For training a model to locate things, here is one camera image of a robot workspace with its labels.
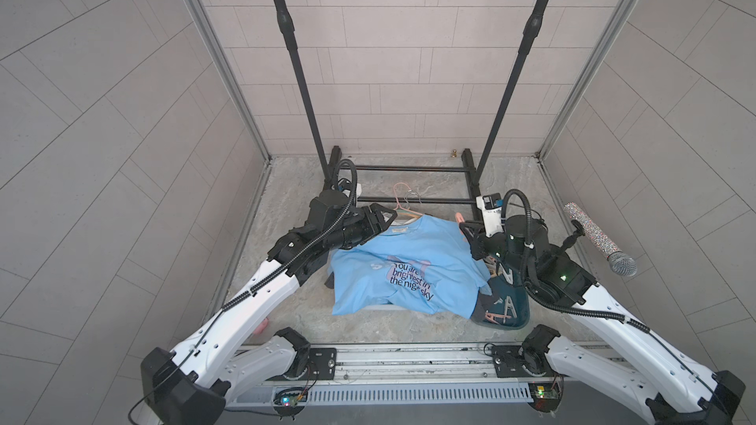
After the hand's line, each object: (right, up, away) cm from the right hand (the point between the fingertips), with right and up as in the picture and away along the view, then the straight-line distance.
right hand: (460, 225), depth 72 cm
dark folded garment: (+4, -20, -2) cm, 21 cm away
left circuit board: (-39, -37, -8) cm, 55 cm away
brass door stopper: (+8, +21, +48) cm, 53 cm away
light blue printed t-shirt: (-9, -11, +5) cm, 15 cm away
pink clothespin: (0, +2, -1) cm, 2 cm away
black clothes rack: (+12, +15, +37) cm, 41 cm away
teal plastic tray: (+15, -24, +7) cm, 29 cm away
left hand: (-16, +2, -3) cm, 16 cm away
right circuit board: (+19, -40, -4) cm, 44 cm away
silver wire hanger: (-7, +6, +34) cm, 36 cm away
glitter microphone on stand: (+32, -6, -10) cm, 34 cm away
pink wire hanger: (-15, +3, +15) cm, 21 cm away
